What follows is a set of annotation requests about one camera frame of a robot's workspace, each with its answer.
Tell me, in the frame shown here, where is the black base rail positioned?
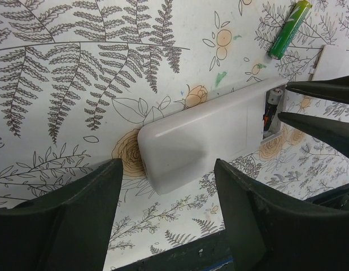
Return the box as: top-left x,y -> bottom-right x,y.
118,230 -> 235,271

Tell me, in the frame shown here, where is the green battery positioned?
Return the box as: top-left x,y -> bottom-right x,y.
268,1 -> 312,60

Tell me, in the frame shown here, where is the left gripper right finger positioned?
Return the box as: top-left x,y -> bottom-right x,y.
214,159 -> 349,270

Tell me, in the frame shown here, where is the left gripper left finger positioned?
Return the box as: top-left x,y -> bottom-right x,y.
0,159 -> 123,270

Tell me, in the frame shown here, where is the white battery cover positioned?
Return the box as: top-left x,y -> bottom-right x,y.
310,45 -> 349,81

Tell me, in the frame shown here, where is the dark battery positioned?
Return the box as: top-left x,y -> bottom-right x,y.
263,88 -> 283,137

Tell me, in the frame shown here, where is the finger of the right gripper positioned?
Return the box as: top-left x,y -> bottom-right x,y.
278,112 -> 349,158
286,75 -> 349,104

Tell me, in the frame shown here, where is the grey white remote control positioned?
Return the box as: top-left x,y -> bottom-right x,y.
137,77 -> 287,194

